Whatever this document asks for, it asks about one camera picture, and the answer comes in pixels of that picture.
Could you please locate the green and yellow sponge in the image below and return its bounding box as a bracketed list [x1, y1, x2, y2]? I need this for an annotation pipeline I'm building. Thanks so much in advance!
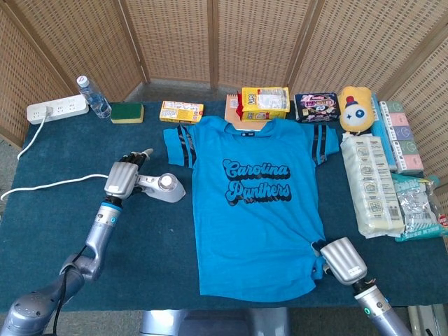
[110, 102, 145, 125]

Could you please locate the white tissue pack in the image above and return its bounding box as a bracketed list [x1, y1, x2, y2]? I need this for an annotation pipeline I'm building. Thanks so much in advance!
[340, 134, 405, 239]

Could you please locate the white power strip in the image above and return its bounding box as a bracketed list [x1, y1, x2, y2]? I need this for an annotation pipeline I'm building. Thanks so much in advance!
[27, 93, 90, 125]

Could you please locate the light blue long package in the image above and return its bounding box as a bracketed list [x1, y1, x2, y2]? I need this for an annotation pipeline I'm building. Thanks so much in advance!
[370, 92, 398, 169]

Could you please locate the yellow cardboard box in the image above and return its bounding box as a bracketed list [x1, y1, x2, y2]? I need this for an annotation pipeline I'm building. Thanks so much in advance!
[159, 100, 205, 125]

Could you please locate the yellow Lipo snack bag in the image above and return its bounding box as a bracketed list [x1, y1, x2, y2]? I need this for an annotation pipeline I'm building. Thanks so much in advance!
[236, 86, 291, 123]

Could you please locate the white cable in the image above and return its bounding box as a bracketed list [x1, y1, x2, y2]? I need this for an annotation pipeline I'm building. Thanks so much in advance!
[0, 104, 110, 202]

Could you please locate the yellow plush toy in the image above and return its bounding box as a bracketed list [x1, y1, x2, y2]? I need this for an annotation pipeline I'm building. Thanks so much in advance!
[337, 85, 375, 136]

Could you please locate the clear plastic water bottle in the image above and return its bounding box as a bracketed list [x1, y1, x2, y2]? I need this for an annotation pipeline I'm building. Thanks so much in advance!
[76, 75, 113, 120]

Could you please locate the blue Carolina Panthers t-shirt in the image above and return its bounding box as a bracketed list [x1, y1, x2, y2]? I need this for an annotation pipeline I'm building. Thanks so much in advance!
[162, 115, 339, 305]

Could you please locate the white handheld steam iron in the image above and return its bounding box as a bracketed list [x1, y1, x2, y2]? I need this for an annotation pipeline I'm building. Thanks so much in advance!
[134, 172, 187, 204]

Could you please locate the brown spiral notebook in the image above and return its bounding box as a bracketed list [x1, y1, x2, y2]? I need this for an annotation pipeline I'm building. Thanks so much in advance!
[224, 93, 267, 124]

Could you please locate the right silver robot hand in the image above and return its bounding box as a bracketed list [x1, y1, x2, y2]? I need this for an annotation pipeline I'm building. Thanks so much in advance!
[311, 237, 369, 286]

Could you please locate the pastel tissue multipack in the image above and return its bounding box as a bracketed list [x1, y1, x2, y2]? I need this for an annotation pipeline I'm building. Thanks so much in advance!
[379, 100, 425, 175]

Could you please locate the silver and teal bag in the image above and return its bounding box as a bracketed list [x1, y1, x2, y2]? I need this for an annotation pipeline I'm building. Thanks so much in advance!
[390, 173, 448, 243]

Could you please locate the dark sanitary pad package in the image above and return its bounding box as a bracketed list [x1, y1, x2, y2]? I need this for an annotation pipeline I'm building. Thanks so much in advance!
[293, 92, 342, 124]

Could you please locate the dark teal tablecloth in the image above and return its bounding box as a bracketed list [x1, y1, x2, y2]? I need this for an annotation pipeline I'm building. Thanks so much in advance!
[0, 100, 448, 314]

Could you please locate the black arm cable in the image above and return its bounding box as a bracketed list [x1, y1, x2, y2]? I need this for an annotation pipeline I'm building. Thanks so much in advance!
[51, 244, 89, 336]

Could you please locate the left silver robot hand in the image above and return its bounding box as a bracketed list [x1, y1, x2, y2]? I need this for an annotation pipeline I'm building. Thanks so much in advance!
[104, 148, 155, 201]

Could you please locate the woven rattan folding screen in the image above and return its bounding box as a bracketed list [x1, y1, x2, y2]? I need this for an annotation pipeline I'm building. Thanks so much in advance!
[0, 0, 448, 185]

